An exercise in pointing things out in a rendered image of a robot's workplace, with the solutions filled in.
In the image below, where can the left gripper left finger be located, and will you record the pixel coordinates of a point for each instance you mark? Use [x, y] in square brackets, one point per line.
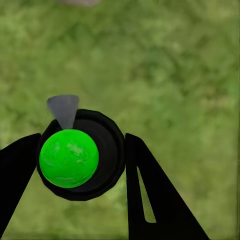
[17, 165]

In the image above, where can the pesticide atomizer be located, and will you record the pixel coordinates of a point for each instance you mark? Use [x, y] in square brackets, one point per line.
[82, 153]

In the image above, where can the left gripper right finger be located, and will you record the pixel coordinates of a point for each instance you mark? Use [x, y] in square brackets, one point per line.
[174, 219]

